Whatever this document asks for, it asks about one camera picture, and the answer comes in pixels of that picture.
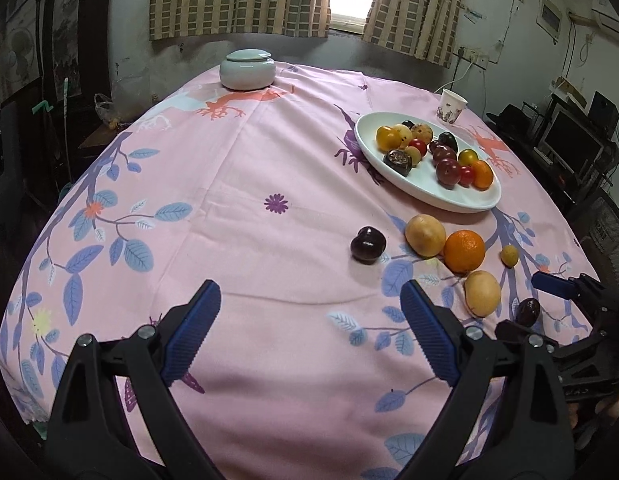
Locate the tan round pear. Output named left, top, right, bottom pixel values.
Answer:
left=463, top=271, right=501, bottom=318

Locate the small yellow-green fruit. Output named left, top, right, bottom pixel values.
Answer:
left=500, top=244, right=519, bottom=269

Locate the orange mandarin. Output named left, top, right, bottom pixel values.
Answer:
left=443, top=230, right=486, bottom=274
left=471, top=160, right=494, bottom=191

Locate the dark cherry plum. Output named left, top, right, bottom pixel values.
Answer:
left=349, top=226, right=387, bottom=264

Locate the small tan longan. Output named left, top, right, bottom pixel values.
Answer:
left=404, top=145, right=422, bottom=167

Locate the red cherry tomato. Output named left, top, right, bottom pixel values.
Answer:
left=408, top=139, right=428, bottom=157

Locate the pale yellow small fruit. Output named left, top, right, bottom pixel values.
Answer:
left=392, top=124, right=413, bottom=148

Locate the yellow cherry tomato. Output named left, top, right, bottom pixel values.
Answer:
left=375, top=126, right=402, bottom=153

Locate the brown spotted round fruit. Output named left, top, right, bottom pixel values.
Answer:
left=411, top=124, right=433, bottom=145

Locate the dark purple passion fruit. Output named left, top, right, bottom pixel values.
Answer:
left=383, top=150, right=413, bottom=177

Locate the person's right hand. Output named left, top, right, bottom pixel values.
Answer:
left=567, top=394, right=619, bottom=448

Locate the computer monitor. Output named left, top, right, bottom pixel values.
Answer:
left=539, top=110, right=603, bottom=178

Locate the white round plate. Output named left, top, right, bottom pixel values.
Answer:
left=354, top=112, right=503, bottom=214

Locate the pink patterned tablecloth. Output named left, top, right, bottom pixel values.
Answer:
left=0, top=60, right=603, bottom=480

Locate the patterned paper cup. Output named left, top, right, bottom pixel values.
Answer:
left=435, top=89, right=468, bottom=125

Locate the white lidded ceramic jar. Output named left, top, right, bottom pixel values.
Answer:
left=220, top=49, right=276, bottom=91

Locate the standing fan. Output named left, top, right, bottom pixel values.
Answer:
left=2, top=27, right=38, bottom=96

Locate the right checkered curtain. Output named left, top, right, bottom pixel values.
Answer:
left=363, top=0, right=462, bottom=67

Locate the white power cable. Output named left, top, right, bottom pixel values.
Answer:
left=434, top=58, right=475, bottom=94

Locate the white wall power strip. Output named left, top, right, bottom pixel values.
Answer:
left=458, top=47, right=489, bottom=70

